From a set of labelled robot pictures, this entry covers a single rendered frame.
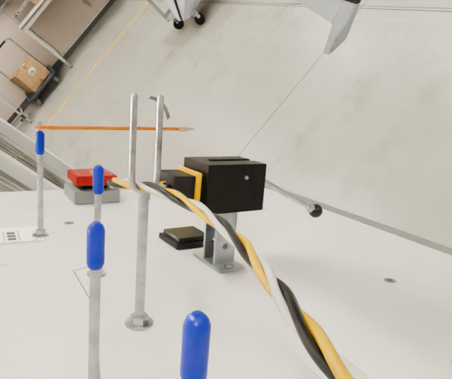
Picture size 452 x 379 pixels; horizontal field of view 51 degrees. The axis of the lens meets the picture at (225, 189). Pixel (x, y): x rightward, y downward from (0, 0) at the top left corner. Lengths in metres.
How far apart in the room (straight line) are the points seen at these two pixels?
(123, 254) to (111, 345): 0.15
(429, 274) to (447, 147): 1.39
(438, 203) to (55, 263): 1.44
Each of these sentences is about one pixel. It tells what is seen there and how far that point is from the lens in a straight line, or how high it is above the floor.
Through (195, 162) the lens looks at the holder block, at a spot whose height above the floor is 1.14.
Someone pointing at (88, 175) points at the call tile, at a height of 1.13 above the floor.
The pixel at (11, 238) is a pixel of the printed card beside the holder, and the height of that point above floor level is 1.19.
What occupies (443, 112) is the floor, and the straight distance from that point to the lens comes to 1.96.
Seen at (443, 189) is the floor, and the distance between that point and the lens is 1.74.
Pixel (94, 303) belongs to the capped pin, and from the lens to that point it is 0.23.
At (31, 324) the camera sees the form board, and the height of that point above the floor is 1.19.
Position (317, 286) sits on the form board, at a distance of 0.39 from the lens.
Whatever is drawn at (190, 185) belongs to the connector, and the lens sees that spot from 0.37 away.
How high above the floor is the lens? 1.31
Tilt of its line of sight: 32 degrees down
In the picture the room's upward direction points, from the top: 51 degrees counter-clockwise
